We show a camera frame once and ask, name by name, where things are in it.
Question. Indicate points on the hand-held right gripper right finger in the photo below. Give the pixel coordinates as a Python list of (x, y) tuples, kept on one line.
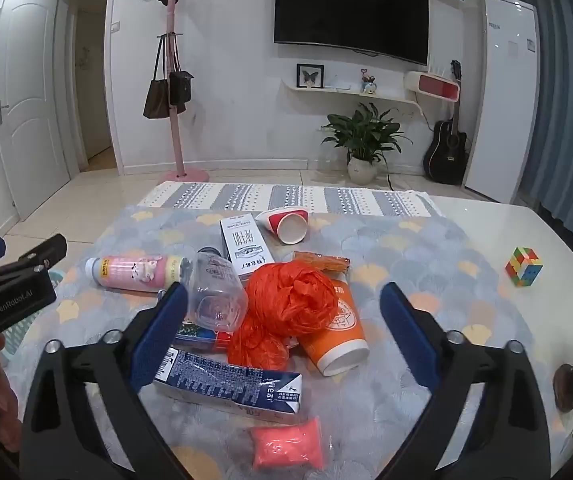
[(406, 330)]

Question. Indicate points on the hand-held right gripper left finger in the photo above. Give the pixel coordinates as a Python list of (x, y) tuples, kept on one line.
[(159, 330)]

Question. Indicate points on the blue red snack box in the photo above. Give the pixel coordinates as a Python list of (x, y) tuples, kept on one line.
[(201, 337)]

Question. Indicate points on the pink plastic packet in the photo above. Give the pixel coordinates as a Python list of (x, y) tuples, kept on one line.
[(286, 442)]

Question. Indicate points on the pink yogurt bottle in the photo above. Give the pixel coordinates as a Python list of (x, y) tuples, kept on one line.
[(136, 272)]

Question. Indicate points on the orange paper cup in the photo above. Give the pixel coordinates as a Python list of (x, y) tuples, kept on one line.
[(341, 330)]

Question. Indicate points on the clear plastic bottle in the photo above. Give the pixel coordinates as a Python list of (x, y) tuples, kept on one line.
[(216, 290)]

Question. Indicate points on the blue milk carton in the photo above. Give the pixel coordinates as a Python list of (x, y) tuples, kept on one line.
[(226, 377)]

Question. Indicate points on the orange snack wrapper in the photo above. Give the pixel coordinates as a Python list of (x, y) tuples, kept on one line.
[(324, 261)]

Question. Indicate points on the white milk carton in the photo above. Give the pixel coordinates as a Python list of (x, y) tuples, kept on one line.
[(244, 247)]

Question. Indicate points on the orange plastic bag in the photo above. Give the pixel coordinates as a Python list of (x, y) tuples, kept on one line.
[(286, 300)]

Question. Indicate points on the colourful puzzle cube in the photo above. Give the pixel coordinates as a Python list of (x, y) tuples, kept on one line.
[(524, 266)]

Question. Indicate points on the grey striped rug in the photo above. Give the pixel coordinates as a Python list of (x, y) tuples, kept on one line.
[(346, 200)]

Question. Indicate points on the white door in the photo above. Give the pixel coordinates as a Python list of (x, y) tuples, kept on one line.
[(31, 110)]

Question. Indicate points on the red white paper cup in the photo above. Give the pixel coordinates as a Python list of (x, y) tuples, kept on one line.
[(291, 227)]

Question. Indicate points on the brown round phone stand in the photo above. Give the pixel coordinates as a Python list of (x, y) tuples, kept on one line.
[(564, 385)]

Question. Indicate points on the black acoustic guitar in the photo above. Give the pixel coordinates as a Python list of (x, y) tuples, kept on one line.
[(444, 152)]

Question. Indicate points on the brown handbag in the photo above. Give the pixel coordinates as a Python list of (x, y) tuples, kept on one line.
[(156, 100)]

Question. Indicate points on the pink coat rack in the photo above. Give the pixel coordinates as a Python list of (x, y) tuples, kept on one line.
[(172, 110)]

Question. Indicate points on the green houseplant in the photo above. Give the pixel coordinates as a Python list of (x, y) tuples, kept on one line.
[(366, 132)]

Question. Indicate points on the black handbag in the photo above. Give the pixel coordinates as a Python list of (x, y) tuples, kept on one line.
[(180, 87)]

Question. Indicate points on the white refrigerator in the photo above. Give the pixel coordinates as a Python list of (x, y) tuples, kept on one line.
[(501, 110)]

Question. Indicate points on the small shelf ornament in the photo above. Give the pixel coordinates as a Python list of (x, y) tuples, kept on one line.
[(369, 84)]

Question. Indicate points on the blue grey curtain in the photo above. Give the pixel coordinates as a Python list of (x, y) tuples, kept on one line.
[(561, 110)]

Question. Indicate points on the framed butterfly picture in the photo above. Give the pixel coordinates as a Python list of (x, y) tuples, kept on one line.
[(310, 76)]

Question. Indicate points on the red white wall cabinet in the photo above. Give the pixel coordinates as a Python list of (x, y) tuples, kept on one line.
[(434, 87)]

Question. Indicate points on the white curved wall shelf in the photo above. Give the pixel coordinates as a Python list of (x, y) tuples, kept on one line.
[(346, 92)]

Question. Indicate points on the black wall television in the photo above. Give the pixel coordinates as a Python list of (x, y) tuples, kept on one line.
[(351, 10)]

